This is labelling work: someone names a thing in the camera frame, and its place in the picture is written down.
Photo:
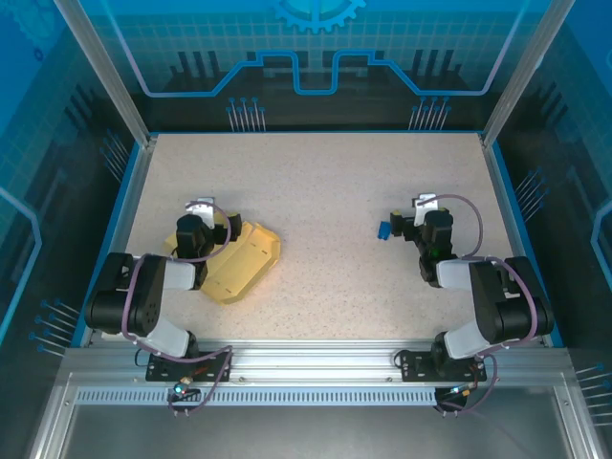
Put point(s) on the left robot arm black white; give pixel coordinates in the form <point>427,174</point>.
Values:
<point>143,296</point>

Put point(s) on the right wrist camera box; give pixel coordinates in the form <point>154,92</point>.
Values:
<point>425,203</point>

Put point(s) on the blue printed side panel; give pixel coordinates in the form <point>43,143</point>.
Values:
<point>38,167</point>
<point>574,167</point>

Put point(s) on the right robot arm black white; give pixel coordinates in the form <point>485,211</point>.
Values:
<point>502,306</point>

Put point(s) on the aluminium mounting rail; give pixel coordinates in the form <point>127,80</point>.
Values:
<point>311,358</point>

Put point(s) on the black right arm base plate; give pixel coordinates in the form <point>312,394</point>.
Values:
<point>416,368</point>

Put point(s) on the aluminium side rail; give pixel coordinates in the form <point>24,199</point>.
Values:
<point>122,225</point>
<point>502,191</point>

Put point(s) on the blue toy brick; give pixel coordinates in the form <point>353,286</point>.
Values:
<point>382,232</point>

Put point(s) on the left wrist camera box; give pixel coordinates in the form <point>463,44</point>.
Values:
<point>203,208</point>

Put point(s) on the aluminium frame post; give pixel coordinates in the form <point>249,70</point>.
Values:
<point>123,95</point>
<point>518,76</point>

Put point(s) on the blue printed back panel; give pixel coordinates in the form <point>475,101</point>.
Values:
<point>306,28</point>

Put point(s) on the yellow paper box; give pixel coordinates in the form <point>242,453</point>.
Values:
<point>248,258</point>

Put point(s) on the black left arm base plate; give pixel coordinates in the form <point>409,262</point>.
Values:
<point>215,369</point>

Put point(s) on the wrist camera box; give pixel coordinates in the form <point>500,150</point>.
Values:
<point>203,208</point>
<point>425,203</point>

